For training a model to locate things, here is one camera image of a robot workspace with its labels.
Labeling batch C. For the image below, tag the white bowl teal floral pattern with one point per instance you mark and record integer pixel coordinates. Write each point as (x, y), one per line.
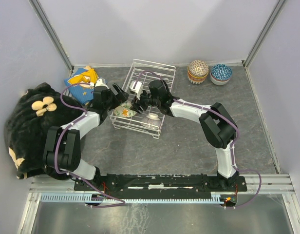
(212, 76)

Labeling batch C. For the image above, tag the maroon tile pattern bowl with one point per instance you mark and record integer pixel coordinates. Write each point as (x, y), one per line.
(198, 68)

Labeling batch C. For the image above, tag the plain white ribbed bowl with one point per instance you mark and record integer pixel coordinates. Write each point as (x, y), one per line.
(219, 82)

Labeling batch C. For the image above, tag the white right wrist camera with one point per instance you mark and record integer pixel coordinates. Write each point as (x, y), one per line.
(136, 88)

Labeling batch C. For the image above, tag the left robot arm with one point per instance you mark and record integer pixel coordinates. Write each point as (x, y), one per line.
(62, 151)

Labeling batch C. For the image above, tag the grey striped bowl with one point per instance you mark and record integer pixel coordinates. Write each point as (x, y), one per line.
(151, 121)

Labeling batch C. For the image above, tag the white bowl teal leaf pattern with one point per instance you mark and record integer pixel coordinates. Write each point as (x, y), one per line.
(196, 82)

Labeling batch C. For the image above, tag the white bowl red lattice pattern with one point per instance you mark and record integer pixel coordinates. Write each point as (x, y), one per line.
(221, 72)

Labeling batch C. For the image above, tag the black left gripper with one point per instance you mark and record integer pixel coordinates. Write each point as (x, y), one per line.
(121, 96)

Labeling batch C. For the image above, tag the white bowl orange flower pattern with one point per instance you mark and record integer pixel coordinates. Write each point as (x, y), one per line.
(124, 110)

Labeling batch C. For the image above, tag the yellow sun pattern bowl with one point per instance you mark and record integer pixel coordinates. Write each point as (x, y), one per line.
(196, 78)

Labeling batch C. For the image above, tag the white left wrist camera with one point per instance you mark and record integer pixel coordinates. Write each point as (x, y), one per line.
(99, 82)

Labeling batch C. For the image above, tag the aluminium frame rails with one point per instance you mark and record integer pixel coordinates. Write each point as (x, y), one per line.
(269, 185)

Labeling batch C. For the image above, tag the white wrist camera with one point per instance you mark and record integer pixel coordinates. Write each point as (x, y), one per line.
(99, 82)
(136, 88)

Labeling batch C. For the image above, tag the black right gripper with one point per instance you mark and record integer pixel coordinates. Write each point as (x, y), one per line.
(136, 103)

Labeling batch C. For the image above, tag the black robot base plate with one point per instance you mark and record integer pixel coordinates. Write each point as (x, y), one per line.
(168, 186)

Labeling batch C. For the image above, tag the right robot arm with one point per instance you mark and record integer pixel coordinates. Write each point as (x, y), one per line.
(219, 128)

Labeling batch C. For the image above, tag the white wire dish rack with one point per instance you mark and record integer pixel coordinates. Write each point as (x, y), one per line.
(148, 85)

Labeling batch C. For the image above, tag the black plush flower blanket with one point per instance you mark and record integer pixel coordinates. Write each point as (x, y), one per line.
(26, 129)

